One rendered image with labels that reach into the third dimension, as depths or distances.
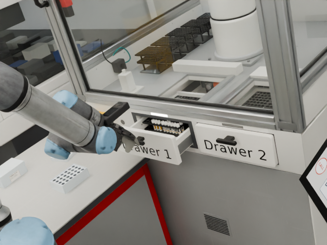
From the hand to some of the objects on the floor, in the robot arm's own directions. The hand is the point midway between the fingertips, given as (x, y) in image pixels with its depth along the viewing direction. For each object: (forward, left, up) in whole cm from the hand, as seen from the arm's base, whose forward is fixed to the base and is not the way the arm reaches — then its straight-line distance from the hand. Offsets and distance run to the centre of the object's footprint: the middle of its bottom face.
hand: (133, 140), depth 166 cm
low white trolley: (-14, +43, -91) cm, 102 cm away
